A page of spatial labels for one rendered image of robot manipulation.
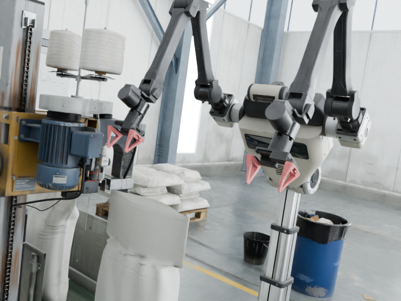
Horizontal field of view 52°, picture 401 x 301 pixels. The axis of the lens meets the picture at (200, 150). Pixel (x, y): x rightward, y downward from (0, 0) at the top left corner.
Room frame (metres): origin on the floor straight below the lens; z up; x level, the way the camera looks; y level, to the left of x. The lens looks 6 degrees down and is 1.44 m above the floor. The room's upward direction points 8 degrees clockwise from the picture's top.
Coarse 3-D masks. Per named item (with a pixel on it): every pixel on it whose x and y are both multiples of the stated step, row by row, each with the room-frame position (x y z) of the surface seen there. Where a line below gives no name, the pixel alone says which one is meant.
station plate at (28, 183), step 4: (16, 180) 1.50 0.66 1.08; (20, 180) 1.51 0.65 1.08; (24, 180) 1.52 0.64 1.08; (28, 180) 1.53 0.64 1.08; (32, 180) 1.55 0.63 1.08; (16, 184) 1.50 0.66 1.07; (20, 184) 1.51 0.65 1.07; (24, 184) 1.52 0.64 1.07; (28, 184) 1.54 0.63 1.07; (32, 184) 1.55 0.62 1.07; (16, 188) 1.50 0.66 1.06; (20, 188) 1.51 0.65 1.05; (24, 188) 1.53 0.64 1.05; (28, 188) 1.54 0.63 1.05; (32, 188) 1.55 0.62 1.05
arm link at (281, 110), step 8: (272, 104) 1.10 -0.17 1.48; (280, 104) 1.08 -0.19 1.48; (288, 104) 1.09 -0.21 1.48; (272, 112) 1.08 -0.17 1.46; (280, 112) 1.07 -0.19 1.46; (288, 112) 1.08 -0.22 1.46; (296, 112) 1.12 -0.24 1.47; (304, 112) 1.13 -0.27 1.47; (312, 112) 1.15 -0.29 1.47; (272, 120) 1.07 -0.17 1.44; (280, 120) 1.07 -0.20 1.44; (288, 120) 1.08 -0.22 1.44; (296, 120) 1.15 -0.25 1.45; (304, 120) 1.13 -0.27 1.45; (280, 128) 1.09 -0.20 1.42
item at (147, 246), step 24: (120, 192) 1.79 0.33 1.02; (120, 216) 1.72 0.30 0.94; (144, 216) 1.59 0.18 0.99; (168, 216) 1.56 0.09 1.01; (120, 240) 1.69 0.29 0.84; (144, 240) 1.59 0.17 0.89; (168, 240) 1.55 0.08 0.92; (120, 264) 1.63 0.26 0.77; (144, 264) 1.55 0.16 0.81; (168, 264) 1.54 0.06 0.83; (96, 288) 1.73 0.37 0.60; (120, 288) 1.60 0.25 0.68; (144, 288) 1.53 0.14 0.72; (168, 288) 1.54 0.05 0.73
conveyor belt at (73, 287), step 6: (72, 282) 2.21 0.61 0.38; (72, 288) 2.14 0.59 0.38; (78, 288) 2.15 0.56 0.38; (84, 288) 2.16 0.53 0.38; (72, 294) 2.07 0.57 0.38; (78, 294) 2.08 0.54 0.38; (84, 294) 2.09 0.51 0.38; (90, 294) 2.10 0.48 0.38; (66, 300) 2.00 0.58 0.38; (72, 300) 2.01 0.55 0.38; (78, 300) 2.02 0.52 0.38; (84, 300) 2.03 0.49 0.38; (90, 300) 2.03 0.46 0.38
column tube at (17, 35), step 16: (16, 0) 1.51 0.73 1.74; (0, 16) 1.57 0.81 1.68; (16, 16) 1.52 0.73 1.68; (0, 32) 1.56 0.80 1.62; (16, 32) 1.52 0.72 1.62; (16, 48) 1.52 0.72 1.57; (32, 48) 1.57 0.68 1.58; (16, 64) 1.53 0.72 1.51; (32, 64) 1.58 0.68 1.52; (0, 80) 1.54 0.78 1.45; (16, 80) 1.53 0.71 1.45; (32, 80) 1.58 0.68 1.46; (0, 96) 1.53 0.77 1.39; (16, 96) 1.54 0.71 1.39; (32, 96) 1.59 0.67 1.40; (32, 112) 1.59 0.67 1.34; (0, 128) 1.52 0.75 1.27; (0, 208) 1.52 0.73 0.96; (0, 224) 1.52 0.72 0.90; (16, 224) 1.57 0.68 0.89; (0, 240) 1.53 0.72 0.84; (16, 240) 1.58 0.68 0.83; (0, 256) 1.53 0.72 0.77; (16, 256) 1.58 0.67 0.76; (0, 272) 1.54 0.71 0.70; (16, 272) 1.59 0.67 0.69; (0, 288) 1.54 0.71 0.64; (16, 288) 1.59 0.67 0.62
